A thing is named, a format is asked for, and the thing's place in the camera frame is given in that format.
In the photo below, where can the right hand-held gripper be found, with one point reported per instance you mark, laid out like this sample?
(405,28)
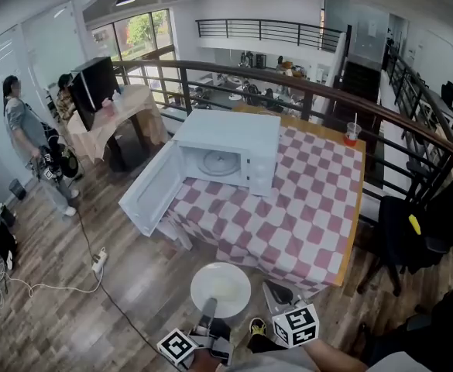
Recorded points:
(296,326)

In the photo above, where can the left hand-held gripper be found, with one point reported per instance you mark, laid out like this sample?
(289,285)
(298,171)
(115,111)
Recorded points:
(220,339)

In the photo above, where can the white round plate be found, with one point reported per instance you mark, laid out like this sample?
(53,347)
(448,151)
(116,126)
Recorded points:
(203,285)

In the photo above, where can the white microwave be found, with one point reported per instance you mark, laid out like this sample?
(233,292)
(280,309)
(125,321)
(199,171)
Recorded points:
(226,130)

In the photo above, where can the person's left forearm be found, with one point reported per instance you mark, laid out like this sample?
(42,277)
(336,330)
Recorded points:
(203,362)

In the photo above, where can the person's right forearm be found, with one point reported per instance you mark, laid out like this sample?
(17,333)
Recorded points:
(330,357)

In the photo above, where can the person's yellow black shoe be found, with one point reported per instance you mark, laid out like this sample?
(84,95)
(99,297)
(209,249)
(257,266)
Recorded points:
(258,326)

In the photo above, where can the person's black trouser leg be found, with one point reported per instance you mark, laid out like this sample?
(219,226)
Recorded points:
(265,344)

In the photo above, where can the person's grey shirt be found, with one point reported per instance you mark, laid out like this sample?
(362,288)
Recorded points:
(272,362)

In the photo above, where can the red white checkered tablecloth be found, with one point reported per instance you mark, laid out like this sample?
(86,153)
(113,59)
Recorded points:
(288,215)

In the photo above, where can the white power strip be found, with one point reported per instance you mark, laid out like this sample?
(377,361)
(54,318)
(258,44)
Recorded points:
(99,261)

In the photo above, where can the black office chair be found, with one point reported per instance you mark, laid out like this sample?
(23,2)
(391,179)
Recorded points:
(400,227)
(443,324)

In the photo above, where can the yellow object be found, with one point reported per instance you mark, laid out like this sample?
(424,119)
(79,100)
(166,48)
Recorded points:
(415,225)

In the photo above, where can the wooden table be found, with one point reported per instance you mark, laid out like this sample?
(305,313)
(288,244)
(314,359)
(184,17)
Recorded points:
(307,124)

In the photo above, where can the plastic cup with red drink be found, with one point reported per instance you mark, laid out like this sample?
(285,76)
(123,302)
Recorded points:
(352,136)

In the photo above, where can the black table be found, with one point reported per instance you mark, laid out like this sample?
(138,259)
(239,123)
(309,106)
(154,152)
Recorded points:
(127,145)

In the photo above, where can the dark curved railing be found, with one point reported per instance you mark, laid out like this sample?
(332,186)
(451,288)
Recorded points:
(327,91)

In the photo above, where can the beige cloth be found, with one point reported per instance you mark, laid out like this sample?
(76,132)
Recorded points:
(133,103)

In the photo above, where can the pink bottle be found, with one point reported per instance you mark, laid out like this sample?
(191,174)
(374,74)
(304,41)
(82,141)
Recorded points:
(108,107)

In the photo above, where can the small black trash bin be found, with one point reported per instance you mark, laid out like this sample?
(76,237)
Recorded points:
(18,189)

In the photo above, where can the dark staircase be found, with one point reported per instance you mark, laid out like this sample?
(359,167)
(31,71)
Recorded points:
(359,83)

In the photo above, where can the white bottle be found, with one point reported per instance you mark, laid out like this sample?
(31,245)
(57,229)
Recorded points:
(117,101)

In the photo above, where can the white kitchen counter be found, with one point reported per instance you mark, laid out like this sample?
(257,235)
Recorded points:
(272,66)

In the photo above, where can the black mezzanine railing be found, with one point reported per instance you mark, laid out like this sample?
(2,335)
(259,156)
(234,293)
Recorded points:
(412,80)

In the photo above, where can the black balcony railing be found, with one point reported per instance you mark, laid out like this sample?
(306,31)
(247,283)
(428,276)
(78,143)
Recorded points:
(268,27)

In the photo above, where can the large window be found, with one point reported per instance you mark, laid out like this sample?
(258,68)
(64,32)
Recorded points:
(141,33)

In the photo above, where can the frosted glass door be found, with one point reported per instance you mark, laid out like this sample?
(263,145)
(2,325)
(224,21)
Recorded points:
(52,41)

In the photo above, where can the black pendant lamp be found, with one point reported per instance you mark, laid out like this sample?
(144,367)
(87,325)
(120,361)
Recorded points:
(125,1)

